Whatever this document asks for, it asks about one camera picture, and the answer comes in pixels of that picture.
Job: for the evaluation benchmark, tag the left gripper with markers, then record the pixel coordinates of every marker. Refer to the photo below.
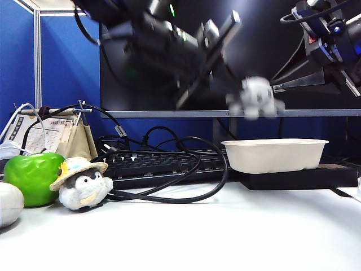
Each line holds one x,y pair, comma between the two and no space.
211,60

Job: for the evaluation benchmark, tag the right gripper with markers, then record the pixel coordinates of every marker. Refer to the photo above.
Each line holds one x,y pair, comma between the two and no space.
332,48

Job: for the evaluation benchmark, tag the grey fluffy octopus plush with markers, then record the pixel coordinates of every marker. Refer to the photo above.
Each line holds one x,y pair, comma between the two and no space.
258,96

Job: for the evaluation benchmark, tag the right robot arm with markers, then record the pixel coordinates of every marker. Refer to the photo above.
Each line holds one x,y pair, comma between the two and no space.
356,21

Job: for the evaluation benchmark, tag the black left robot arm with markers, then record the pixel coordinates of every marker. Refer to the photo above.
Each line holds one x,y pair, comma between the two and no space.
146,34

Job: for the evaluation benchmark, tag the cream paper lunch box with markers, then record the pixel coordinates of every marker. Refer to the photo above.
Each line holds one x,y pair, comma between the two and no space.
270,158

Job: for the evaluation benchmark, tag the black flat box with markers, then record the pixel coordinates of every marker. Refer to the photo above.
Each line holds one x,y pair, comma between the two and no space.
296,180

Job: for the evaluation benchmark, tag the grey monitor stand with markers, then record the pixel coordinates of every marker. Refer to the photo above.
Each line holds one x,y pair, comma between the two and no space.
222,130

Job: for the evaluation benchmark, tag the black computer monitor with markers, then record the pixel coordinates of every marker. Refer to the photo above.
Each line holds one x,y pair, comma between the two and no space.
158,84

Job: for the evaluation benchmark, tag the black keyboard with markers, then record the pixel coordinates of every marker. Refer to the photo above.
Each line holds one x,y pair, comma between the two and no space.
146,163

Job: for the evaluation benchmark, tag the black power plug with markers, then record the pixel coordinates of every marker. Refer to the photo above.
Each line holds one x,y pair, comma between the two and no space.
112,149

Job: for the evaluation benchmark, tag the beige canvas desk calendar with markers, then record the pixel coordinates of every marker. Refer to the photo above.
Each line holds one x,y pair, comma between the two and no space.
81,141

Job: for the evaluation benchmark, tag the penguin plush with straw hat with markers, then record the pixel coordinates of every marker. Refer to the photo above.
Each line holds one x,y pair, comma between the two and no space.
81,189

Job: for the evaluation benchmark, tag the green apple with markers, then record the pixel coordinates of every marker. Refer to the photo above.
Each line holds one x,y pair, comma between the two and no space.
29,175

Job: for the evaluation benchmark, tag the white plastic bag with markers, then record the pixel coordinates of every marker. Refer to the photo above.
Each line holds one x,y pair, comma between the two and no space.
7,152

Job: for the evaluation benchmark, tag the white rounded pod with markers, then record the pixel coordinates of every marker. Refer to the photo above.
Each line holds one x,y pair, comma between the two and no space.
9,203

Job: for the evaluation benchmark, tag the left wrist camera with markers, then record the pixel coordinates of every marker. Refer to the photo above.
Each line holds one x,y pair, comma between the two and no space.
211,29

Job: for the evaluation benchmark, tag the silver partition frame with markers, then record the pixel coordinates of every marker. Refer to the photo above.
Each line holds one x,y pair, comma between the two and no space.
38,56

